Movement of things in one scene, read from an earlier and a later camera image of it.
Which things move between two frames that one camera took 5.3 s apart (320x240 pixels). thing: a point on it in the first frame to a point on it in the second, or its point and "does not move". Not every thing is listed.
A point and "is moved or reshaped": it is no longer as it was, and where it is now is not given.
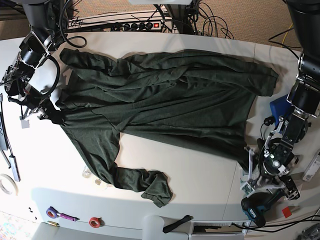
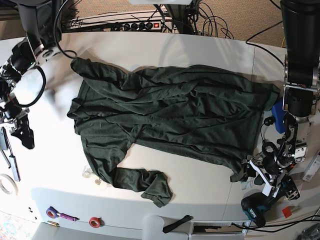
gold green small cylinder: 53,223 does not move
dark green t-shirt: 202,98 is moved or reshaped
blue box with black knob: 281,107 does not move
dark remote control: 3,145 does not move
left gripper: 32,102 to 10,113
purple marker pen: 68,217 does not move
